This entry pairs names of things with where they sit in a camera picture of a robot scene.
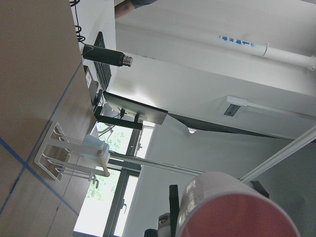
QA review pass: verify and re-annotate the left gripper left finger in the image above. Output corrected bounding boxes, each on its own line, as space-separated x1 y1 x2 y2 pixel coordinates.
169 185 179 236

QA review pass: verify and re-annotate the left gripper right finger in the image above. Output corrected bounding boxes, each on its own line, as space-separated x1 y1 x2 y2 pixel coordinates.
250 181 270 198

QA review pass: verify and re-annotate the pink plastic cup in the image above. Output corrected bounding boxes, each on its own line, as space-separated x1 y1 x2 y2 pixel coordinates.
176 171 300 237

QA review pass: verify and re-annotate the black computer monitor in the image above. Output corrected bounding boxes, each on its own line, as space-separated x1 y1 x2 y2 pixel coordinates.
103 91 168 125

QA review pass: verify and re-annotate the dark labelled box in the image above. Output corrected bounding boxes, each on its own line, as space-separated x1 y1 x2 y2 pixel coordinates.
83 65 98 106

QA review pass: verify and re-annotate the white ceiling pipe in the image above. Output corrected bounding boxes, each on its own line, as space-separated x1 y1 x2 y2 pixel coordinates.
218 36 316 71

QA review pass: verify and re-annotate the black keyboard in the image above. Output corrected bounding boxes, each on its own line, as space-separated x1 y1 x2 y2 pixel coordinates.
93 31 112 91

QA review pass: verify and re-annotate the black thermos bottle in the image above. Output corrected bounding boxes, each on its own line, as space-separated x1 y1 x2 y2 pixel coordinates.
82 44 133 67

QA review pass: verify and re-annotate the seated person grey shirt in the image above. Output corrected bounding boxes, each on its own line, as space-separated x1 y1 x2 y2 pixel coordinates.
115 0 157 19

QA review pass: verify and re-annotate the white wire cup rack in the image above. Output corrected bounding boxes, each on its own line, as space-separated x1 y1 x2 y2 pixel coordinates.
34 122 110 187

